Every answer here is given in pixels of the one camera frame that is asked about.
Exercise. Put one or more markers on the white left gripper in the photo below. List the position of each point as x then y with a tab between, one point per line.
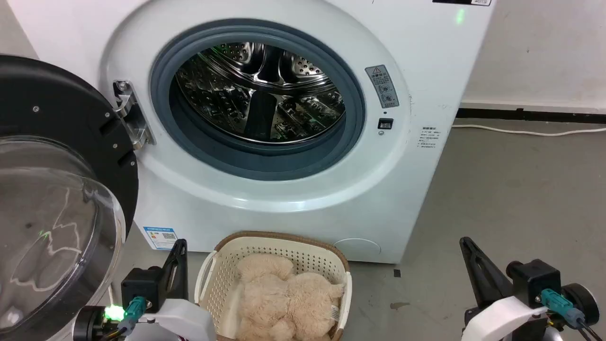
184	319

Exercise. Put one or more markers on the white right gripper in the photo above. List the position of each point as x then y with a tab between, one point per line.
509	319

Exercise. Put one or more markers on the black washer door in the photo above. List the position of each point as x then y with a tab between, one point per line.
52	189

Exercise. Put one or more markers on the white front-load washing machine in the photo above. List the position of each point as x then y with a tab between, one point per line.
426	71

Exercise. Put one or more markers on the blue white energy label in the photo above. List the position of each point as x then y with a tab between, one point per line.
161	237

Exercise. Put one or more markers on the cream perforated laundry basket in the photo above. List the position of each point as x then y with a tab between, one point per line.
222	279

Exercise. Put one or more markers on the black round right wrist part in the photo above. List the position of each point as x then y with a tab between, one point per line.
584	300

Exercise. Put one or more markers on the black round wrist part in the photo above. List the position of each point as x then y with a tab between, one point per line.
87	323
584	300

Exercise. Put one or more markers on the black round left wrist part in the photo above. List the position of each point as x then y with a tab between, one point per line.
87	323

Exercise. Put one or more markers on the beige plush teddy bear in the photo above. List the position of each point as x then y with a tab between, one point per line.
284	300

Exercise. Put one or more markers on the round drain filter cover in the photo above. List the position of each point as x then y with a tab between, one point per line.
357	249

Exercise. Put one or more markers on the grey rubber door gasket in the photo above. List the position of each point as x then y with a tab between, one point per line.
265	158

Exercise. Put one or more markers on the small text label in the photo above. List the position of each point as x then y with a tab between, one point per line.
428	137

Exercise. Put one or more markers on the metal door hinge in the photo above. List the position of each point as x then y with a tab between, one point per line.
132	116

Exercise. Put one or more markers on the black baseboard strip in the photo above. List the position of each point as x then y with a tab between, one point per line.
530	115

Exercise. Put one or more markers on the black door latch slot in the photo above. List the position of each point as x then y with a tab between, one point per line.
385	124

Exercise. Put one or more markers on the stainless steel drum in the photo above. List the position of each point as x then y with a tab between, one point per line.
258	92

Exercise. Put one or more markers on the grey warning sticker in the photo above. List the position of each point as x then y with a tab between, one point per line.
382	85

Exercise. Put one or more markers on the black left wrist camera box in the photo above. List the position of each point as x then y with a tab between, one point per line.
142	286

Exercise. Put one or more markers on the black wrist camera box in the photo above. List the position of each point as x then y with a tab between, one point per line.
142	286
535	282

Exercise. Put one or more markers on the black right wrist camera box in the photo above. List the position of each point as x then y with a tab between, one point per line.
535	282

